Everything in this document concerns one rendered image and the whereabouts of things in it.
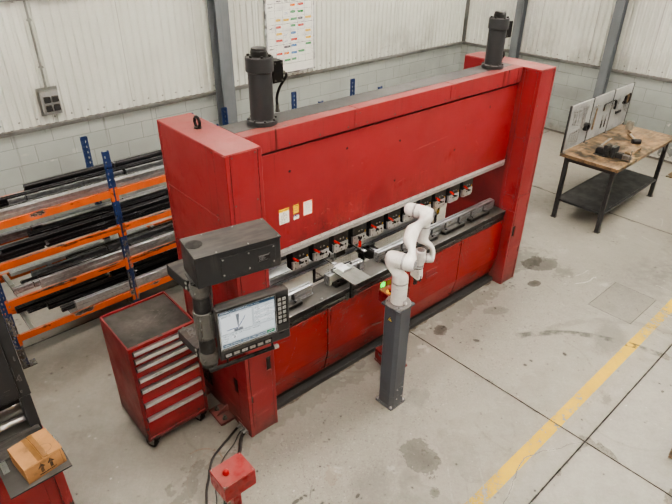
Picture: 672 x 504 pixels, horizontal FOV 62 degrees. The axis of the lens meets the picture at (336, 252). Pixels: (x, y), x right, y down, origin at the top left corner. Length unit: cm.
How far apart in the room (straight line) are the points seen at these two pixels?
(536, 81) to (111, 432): 466
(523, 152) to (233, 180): 326
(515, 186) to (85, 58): 517
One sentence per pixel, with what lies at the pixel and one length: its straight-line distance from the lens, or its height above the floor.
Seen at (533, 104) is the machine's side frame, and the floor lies 199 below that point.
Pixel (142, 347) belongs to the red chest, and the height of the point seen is 98.
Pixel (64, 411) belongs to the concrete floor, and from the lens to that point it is 521.
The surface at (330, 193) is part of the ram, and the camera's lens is 416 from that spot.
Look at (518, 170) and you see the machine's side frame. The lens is 585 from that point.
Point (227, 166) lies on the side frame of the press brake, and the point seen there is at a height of 223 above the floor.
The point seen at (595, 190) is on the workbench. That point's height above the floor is 28.
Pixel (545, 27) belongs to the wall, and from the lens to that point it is 1145.
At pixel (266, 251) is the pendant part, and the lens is 312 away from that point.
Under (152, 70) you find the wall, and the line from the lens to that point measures 804.
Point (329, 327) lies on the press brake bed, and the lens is 463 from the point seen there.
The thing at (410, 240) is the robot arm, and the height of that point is 150.
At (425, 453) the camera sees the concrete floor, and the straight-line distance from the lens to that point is 454.
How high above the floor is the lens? 346
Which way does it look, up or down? 31 degrees down
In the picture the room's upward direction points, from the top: 1 degrees clockwise
